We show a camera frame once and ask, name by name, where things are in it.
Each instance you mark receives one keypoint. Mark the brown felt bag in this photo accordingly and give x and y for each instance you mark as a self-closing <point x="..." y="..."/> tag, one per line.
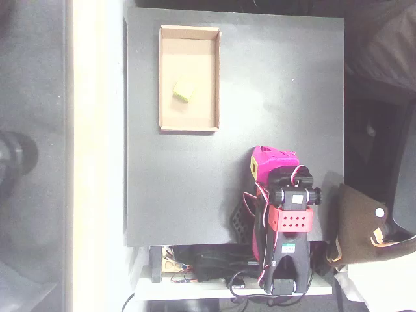
<point x="354" y="221"/>

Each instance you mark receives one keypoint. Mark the small black connector box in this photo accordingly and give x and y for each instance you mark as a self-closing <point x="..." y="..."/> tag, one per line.
<point x="237" y="283"/>

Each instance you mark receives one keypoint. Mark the white sheet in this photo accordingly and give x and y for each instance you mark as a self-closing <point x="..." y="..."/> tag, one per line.
<point x="380" y="289"/>

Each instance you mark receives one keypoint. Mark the green cube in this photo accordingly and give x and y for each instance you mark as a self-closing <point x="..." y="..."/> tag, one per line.
<point x="183" y="91"/>

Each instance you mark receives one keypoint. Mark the black power adapter bundle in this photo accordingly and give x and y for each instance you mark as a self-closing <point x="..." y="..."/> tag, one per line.
<point x="211" y="260"/>

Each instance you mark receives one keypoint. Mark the white shelf board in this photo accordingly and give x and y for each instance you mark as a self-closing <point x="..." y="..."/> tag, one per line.
<point x="182" y="291"/>

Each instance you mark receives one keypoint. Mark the grey curved chair part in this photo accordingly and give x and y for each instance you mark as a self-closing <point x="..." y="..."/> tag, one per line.
<point x="406" y="182"/>

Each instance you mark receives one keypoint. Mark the light wooden piece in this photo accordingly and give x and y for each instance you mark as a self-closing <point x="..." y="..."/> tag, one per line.
<point x="170" y="264"/>

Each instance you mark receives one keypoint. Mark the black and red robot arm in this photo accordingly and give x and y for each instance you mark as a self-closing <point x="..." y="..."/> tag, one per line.
<point x="292" y="221"/>

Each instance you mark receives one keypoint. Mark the cardboard box tray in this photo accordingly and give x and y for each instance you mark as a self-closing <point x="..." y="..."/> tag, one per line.
<point x="195" y="52"/>

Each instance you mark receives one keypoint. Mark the magenta gripper, yellow face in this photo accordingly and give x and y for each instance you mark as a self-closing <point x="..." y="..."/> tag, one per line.
<point x="272" y="160"/>

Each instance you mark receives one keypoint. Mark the small circuit board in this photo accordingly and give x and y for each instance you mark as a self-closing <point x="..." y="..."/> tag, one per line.
<point x="182" y="280"/>

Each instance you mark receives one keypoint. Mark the black perforated arm base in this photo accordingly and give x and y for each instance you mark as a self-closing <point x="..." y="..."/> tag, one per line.
<point x="239" y="221"/>

